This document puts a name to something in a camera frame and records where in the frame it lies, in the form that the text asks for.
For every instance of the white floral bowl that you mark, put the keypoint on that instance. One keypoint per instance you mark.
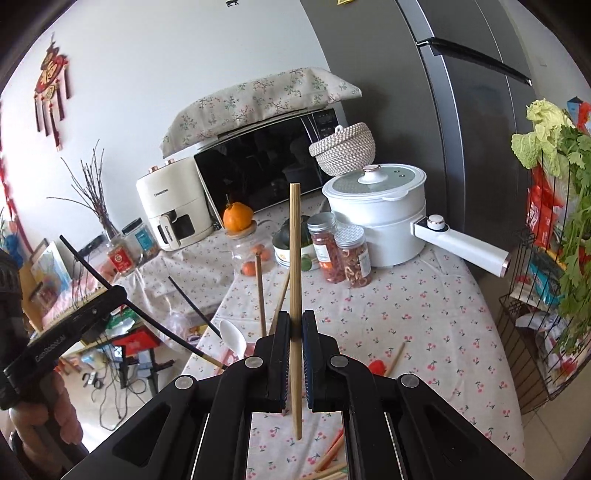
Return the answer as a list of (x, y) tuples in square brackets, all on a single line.
[(281, 256)]

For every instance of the floral fabric cushion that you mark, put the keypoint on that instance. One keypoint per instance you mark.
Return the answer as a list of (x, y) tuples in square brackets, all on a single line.
[(258, 101)]

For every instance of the cherry print tablecloth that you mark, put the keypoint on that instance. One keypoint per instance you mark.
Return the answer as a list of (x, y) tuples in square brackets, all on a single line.
[(415, 323)]

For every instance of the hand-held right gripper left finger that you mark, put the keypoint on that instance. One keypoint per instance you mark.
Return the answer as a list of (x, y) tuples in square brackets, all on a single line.
[(279, 369)]

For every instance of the red box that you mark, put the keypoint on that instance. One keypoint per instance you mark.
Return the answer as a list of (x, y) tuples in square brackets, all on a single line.
[(134, 344)]

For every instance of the black chopstick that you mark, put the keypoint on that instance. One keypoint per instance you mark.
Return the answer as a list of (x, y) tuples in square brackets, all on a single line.
[(152, 323), (194, 307)]

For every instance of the clear plastic bag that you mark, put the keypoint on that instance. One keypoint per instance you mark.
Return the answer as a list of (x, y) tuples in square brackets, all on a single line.
[(182, 325)]

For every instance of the red knot wall ornament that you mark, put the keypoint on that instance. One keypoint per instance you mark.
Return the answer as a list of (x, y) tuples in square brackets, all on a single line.
[(48, 78)]

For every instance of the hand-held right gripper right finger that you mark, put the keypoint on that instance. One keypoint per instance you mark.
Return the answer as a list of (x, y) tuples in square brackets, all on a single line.
[(308, 369)]

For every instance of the green pumpkin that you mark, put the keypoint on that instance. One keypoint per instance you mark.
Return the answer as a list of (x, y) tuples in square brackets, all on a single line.
[(284, 235)]

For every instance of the cream air fryer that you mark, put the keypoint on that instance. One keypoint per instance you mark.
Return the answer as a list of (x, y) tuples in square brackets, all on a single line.
[(171, 194)]

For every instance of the glass pot lid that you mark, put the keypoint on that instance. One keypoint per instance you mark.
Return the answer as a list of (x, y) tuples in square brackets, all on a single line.
[(355, 184)]

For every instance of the white electric cooking pot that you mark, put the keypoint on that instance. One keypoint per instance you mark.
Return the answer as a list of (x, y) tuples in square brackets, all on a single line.
[(392, 235)]

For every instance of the light bamboo chopstick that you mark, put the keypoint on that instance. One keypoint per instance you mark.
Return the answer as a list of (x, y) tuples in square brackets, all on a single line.
[(261, 295), (280, 297), (295, 254), (395, 357)]

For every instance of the cherry print cover cloth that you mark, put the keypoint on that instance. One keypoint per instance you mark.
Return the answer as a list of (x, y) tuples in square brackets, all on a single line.
[(184, 272)]

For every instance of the red label jar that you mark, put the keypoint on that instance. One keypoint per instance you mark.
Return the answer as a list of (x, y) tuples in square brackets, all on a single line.
[(122, 258)]

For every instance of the person's left hand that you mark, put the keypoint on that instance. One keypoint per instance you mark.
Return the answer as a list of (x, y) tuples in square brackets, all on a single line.
[(60, 415)]

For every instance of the large orange with stem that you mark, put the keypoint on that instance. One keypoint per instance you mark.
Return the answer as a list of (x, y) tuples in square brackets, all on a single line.
[(238, 217)]

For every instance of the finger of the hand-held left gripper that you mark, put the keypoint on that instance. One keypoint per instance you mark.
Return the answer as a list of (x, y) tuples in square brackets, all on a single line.
[(104, 307)]

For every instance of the clear glass jar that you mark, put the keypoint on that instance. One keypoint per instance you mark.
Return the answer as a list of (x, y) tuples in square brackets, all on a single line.
[(240, 251)]

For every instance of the bare decorative branches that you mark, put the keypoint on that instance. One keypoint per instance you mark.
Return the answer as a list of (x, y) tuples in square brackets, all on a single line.
[(92, 194)]

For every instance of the white plastic spoon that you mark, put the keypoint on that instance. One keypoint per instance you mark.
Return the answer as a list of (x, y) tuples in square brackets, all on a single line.
[(231, 337)]

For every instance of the napa cabbage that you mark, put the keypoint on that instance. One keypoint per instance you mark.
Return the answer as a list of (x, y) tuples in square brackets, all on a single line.
[(540, 138)]

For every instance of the jar of dried fruit slices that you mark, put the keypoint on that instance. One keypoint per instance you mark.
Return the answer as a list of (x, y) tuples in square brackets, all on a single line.
[(355, 267)]

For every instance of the pile of wooden chopsticks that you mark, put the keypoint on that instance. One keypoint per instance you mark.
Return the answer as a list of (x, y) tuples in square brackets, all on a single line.
[(332, 450)]

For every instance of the blue label jar black lid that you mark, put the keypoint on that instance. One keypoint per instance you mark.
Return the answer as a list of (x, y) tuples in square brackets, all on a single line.
[(145, 242)]

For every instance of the leafy green vegetables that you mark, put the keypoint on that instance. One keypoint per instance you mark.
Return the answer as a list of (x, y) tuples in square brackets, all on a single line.
[(577, 230)]

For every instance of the blue snack packet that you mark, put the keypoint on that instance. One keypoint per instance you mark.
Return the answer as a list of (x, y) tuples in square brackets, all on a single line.
[(545, 281)]

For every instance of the yellow cardboard box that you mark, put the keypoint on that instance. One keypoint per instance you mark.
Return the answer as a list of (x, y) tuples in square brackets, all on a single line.
[(198, 333)]

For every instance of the red snack packet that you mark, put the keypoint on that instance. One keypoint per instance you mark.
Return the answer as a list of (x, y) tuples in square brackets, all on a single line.
[(542, 212)]

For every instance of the jar of red dried fruit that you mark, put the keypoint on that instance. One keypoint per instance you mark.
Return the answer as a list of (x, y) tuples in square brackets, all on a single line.
[(325, 258)]

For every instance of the black microwave oven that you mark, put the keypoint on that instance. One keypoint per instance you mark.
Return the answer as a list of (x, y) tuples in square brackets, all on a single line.
[(258, 170)]

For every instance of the red plastic spoon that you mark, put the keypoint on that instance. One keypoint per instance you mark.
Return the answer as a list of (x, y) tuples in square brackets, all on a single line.
[(378, 367)]

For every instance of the black tripod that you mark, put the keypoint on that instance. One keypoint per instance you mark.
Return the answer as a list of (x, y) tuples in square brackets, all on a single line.
[(129, 374)]

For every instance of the woven lidded basket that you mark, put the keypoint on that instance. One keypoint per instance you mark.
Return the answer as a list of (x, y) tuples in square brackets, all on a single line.
[(344, 152)]

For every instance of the grey refrigerator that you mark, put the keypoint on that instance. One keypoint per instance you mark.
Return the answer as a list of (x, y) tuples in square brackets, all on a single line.
[(415, 92)]

